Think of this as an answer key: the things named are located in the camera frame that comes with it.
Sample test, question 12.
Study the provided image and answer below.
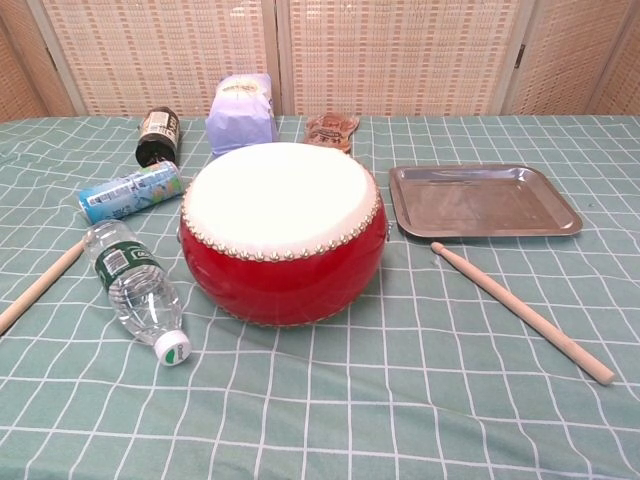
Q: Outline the wooden drumstick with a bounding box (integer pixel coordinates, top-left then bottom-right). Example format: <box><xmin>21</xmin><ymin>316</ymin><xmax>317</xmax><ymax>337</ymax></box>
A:
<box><xmin>431</xmin><ymin>241</ymin><xmax>616</xmax><ymax>386</ymax></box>
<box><xmin>0</xmin><ymin>238</ymin><xmax>86</xmax><ymax>335</ymax></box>

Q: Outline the blue green drink can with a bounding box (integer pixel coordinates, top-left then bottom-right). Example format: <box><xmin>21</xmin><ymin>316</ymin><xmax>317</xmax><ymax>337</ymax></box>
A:
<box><xmin>78</xmin><ymin>160</ymin><xmax>185</xmax><ymax>225</ymax></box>

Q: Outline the square metal tray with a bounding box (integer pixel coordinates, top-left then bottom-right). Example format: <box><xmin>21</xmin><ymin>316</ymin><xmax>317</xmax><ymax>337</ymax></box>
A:
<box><xmin>388</xmin><ymin>163</ymin><xmax>584</xmax><ymax>238</ymax></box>

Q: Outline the dark brown glass bottle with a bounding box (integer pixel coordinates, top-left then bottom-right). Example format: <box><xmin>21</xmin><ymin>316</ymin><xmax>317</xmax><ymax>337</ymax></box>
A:
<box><xmin>135</xmin><ymin>109</ymin><xmax>181</xmax><ymax>169</ymax></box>

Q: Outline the brown sauce pouch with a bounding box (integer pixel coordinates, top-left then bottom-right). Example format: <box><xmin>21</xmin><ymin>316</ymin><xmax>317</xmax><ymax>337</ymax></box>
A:
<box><xmin>303</xmin><ymin>113</ymin><xmax>362</xmax><ymax>153</ymax></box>

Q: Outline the red drum white skin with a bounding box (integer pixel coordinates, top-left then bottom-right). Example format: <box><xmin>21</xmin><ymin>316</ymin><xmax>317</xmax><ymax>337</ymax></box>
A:
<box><xmin>177</xmin><ymin>142</ymin><xmax>392</xmax><ymax>327</ymax></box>

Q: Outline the lavender paper bag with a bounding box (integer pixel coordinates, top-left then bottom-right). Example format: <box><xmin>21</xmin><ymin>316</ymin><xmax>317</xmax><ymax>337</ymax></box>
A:
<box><xmin>205</xmin><ymin>72</ymin><xmax>279</xmax><ymax>159</ymax></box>

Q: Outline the clear water bottle green label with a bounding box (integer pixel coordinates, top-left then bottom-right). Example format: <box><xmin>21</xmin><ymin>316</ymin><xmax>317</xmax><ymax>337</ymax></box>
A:
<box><xmin>82</xmin><ymin>218</ymin><xmax>193</xmax><ymax>367</ymax></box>

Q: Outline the green checked tablecloth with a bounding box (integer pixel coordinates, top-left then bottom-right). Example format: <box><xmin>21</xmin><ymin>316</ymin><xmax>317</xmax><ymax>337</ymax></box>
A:
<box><xmin>0</xmin><ymin>114</ymin><xmax>640</xmax><ymax>480</ymax></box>

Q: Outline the bamboo folding screen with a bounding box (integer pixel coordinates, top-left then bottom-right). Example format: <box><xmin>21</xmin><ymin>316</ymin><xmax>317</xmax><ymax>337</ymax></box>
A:
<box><xmin>0</xmin><ymin>0</ymin><xmax>640</xmax><ymax>122</ymax></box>

